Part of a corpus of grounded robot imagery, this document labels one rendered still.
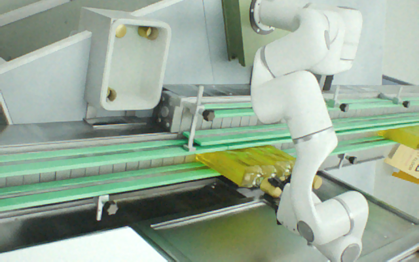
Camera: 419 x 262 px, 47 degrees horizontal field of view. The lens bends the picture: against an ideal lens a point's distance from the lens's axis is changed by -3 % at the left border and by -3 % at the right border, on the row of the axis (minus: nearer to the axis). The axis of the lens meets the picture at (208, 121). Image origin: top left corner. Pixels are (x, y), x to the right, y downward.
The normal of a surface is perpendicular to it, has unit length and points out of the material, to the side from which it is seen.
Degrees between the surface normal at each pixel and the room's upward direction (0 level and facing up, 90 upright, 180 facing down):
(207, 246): 90
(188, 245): 90
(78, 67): 0
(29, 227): 89
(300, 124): 73
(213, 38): 0
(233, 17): 90
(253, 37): 2
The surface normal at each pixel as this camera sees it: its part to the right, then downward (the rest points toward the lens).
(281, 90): -0.67, -0.08
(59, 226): 0.19, -0.93
